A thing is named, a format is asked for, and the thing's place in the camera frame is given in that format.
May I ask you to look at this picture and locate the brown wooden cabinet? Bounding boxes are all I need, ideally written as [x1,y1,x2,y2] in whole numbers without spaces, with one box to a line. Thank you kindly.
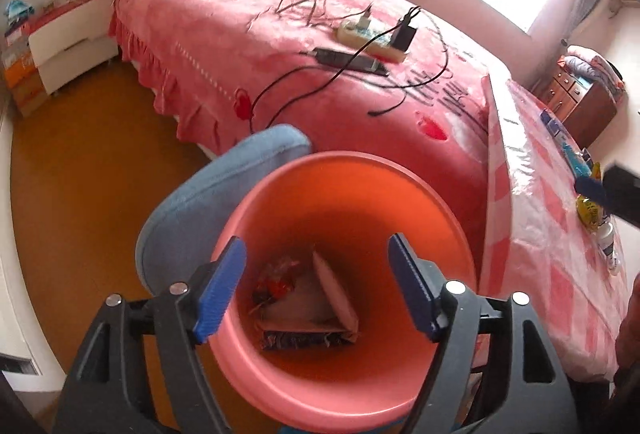
[532,64,618,150]

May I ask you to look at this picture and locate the thin grey cable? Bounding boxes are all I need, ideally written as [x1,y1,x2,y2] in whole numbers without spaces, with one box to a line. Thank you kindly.
[272,0,343,27]

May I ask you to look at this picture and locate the black charger plug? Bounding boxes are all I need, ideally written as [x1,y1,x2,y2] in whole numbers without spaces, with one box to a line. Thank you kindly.
[389,6,423,52]

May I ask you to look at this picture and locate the black charger cable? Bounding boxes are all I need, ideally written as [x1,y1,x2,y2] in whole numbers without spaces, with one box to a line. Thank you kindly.
[369,6,451,118]

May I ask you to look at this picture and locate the pink checked tablecloth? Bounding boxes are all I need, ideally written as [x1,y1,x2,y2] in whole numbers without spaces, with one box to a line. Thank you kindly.
[480,74,631,382]

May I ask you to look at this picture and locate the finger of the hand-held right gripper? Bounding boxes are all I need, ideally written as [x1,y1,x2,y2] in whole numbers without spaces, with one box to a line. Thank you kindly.
[574,164,640,230]

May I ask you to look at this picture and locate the pink plastic bucket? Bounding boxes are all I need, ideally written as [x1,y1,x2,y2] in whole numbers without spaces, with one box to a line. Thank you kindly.
[207,151,478,420]

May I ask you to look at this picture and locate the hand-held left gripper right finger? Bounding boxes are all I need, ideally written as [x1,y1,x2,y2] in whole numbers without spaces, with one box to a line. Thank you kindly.
[387,233,583,434]

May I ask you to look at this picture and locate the white nightstand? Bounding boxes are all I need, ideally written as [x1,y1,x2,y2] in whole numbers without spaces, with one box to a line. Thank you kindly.
[27,0,121,95]

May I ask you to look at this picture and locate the orange storage boxes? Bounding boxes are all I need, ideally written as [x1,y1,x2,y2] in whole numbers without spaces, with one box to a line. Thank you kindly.
[0,34,51,115]

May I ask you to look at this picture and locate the pink printed bed blanket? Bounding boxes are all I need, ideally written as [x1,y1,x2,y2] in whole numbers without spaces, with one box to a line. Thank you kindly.
[107,0,511,265]

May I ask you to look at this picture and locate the black phone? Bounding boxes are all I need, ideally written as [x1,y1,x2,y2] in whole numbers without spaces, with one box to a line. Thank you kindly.
[312,46,391,77]

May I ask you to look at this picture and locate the red crumpled wrapper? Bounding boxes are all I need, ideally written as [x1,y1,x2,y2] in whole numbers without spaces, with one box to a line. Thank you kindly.
[252,256,301,310]

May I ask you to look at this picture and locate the dark blue packet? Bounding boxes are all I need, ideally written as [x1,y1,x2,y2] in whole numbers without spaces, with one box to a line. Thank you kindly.
[540,109,563,137]

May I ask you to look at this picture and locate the yellow snack packet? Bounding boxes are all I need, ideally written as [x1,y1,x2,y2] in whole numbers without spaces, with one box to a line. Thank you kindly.
[575,161,609,228]

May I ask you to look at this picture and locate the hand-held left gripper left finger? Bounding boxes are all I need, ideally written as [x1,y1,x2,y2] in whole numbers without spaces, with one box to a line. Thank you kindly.
[52,235,248,434]

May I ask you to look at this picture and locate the flattened printed carton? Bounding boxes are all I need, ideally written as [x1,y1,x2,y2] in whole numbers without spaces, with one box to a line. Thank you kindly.
[255,250,360,352]

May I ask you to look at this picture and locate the black phone cable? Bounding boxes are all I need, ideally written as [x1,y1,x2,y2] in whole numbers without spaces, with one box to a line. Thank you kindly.
[249,56,346,130]

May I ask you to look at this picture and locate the beige power strip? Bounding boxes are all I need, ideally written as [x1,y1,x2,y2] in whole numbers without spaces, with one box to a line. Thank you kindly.
[336,16,408,64]

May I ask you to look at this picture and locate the white plastic bottle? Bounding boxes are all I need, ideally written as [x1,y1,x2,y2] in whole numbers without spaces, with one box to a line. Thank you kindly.
[596,221,621,272]

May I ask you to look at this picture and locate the folded blankets pile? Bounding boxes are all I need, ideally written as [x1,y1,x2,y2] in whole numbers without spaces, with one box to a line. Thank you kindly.
[557,45,626,90]

